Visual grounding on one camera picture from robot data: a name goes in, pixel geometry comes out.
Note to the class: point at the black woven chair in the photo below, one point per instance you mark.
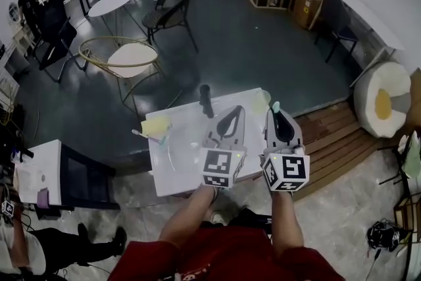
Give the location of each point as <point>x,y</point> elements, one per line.
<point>167,16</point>

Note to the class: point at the brown cardboard sheet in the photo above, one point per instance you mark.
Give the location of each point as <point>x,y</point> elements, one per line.
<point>415,98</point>

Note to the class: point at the person's black trousers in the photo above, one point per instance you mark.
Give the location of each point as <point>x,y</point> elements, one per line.
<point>251,220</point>

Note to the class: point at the white green fabric flower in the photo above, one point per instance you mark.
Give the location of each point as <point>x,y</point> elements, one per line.
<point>412,158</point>

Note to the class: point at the yellow sponge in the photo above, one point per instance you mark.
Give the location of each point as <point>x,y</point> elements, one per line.
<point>156,124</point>

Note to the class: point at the round white table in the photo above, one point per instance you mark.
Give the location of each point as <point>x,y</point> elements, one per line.
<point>112,1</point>

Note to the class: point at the white purple toothbrush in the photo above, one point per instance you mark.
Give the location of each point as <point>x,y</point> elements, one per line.
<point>138,133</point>

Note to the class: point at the white long desk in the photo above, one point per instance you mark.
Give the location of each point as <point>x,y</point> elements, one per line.
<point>371,19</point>

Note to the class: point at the person's red shirt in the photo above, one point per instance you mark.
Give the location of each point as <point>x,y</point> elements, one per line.
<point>227,260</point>

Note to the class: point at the white-topped wooden sink cabinet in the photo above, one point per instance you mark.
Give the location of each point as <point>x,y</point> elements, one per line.
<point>184,174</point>

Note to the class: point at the white sink cabinet black frame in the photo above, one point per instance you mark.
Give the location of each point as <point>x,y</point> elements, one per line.
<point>39,168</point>

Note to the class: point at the person's right forearm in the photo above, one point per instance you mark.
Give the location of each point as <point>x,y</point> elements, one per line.
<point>287,223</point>

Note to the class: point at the cardboard box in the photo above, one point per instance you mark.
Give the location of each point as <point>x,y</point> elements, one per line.
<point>306,6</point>

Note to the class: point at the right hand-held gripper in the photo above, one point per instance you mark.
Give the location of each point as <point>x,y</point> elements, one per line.
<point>292,168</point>

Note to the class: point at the wooden plank platform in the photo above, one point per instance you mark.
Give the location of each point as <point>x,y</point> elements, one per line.
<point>342,148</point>

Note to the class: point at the person's left forearm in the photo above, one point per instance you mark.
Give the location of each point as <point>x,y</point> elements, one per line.
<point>184,220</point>

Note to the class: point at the person's white shoe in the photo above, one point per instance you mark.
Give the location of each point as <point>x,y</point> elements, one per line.
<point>217,218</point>

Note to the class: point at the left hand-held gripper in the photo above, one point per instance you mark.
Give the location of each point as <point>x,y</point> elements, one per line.
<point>215,163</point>

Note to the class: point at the black office chair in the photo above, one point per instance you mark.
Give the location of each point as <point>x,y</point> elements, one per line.
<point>57,39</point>

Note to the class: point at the white egg-shaped beanbag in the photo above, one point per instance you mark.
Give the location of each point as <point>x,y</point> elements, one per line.
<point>383,102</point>

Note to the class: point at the wooden frame shelf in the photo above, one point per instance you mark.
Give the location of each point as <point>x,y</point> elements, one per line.
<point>409,210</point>

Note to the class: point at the dark desk chair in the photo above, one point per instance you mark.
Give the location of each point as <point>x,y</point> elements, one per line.
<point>335,19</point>

